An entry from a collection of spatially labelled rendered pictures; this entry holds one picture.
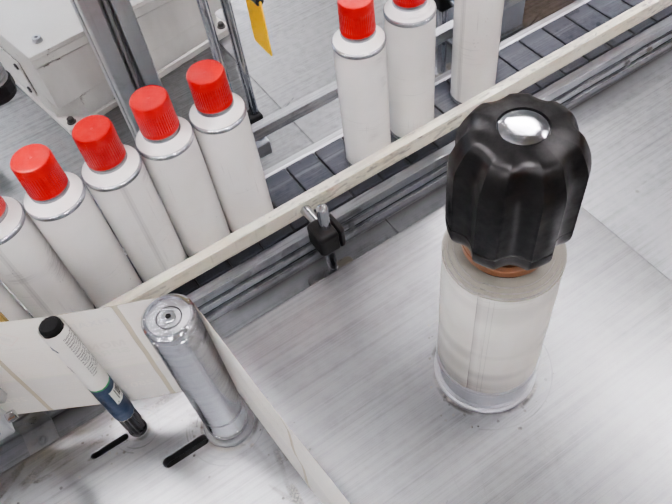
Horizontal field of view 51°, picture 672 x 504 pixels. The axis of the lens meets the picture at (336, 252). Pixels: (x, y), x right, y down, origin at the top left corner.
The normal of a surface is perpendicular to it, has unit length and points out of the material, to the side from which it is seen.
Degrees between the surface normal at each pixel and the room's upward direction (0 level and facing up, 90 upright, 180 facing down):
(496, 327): 87
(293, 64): 0
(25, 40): 4
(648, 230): 0
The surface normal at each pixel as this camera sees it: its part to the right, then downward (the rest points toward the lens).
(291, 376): -0.10, -0.58
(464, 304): -0.69, 0.63
